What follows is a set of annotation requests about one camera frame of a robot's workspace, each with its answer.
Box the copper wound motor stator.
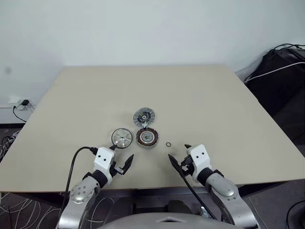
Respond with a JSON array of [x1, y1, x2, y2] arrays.
[[135, 127, 159, 150]]

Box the black cable over bag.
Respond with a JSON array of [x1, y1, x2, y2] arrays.
[[273, 42, 305, 51]]

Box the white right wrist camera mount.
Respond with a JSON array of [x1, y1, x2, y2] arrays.
[[186, 144, 213, 185]]

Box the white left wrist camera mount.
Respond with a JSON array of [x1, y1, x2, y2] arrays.
[[93, 146, 116, 185]]

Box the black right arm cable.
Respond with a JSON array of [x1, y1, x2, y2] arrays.
[[180, 160, 219, 220]]

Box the silver spoked motor rotor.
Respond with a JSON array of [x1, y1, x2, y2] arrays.
[[111, 127, 132, 150]]

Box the round motor end cover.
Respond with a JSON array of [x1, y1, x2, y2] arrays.
[[132, 107, 157, 128]]

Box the black bag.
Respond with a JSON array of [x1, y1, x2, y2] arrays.
[[244, 46, 305, 144]]

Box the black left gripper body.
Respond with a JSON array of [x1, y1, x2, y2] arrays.
[[110, 162, 126, 177]]

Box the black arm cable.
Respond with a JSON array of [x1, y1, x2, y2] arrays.
[[61, 146, 99, 217], [180, 160, 219, 220]]

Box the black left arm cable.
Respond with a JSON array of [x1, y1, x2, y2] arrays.
[[61, 146, 99, 217]]

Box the floor cable tangle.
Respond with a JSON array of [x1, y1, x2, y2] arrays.
[[0, 130, 21, 165]]

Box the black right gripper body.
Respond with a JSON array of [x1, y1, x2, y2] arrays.
[[179, 155, 196, 178]]

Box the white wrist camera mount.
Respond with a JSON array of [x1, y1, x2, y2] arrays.
[[186, 144, 213, 185], [93, 146, 116, 185]]

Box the black floor cable loop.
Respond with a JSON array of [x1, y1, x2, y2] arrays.
[[286, 199, 305, 229]]

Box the white cable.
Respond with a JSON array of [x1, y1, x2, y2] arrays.
[[243, 61, 305, 83]]

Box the grey robot torso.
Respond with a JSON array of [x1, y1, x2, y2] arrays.
[[95, 212, 236, 229]]

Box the black adapter cable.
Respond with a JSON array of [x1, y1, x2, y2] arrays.
[[12, 104, 27, 124]]

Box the white wall socket strip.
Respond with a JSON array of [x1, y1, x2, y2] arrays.
[[7, 97, 35, 112]]

